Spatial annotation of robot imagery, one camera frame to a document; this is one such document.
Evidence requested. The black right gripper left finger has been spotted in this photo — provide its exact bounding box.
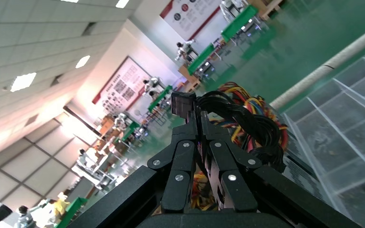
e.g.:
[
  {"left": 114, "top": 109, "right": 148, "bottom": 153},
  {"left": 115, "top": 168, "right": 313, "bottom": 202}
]
[{"left": 147, "top": 112, "right": 199, "bottom": 212}]

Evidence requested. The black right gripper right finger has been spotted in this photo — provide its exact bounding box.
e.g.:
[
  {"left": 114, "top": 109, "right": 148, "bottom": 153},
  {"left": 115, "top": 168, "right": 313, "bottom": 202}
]
[{"left": 200, "top": 111, "right": 262, "bottom": 212}]

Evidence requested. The green cloth table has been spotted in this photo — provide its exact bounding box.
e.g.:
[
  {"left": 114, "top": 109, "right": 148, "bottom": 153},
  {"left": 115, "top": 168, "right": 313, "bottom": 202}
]
[
  {"left": 221, "top": 4, "right": 259, "bottom": 44},
  {"left": 121, "top": 121, "right": 141, "bottom": 142},
  {"left": 55, "top": 197, "right": 89, "bottom": 228},
  {"left": 187, "top": 43, "right": 216, "bottom": 76},
  {"left": 147, "top": 85, "right": 173, "bottom": 114}
]

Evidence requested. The clear plastic divider tray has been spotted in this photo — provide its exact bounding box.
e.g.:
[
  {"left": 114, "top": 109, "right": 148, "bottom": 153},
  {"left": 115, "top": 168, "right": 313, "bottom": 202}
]
[{"left": 280, "top": 42, "right": 365, "bottom": 228}]

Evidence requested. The person in yellow top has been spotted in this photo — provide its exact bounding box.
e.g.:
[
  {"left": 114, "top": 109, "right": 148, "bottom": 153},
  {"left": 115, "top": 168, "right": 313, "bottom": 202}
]
[{"left": 48, "top": 192, "right": 71, "bottom": 218}]

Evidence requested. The white rack pipe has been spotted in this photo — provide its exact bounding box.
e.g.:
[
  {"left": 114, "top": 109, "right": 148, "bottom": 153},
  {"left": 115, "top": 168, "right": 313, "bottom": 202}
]
[{"left": 270, "top": 19, "right": 365, "bottom": 111}]

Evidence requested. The person in dark clothes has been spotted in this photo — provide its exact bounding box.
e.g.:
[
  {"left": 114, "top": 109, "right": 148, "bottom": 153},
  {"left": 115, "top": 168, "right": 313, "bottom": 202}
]
[{"left": 14, "top": 205, "right": 35, "bottom": 228}]

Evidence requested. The power supply with coloured wires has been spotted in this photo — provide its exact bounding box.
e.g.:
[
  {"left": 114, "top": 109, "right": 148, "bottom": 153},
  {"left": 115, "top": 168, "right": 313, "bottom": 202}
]
[{"left": 210, "top": 82, "right": 289, "bottom": 152}]

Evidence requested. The red framed wall board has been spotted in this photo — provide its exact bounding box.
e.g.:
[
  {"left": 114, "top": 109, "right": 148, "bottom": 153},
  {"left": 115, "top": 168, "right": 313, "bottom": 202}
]
[
  {"left": 160, "top": 0, "right": 223, "bottom": 41},
  {"left": 92, "top": 56, "right": 152, "bottom": 115}
]

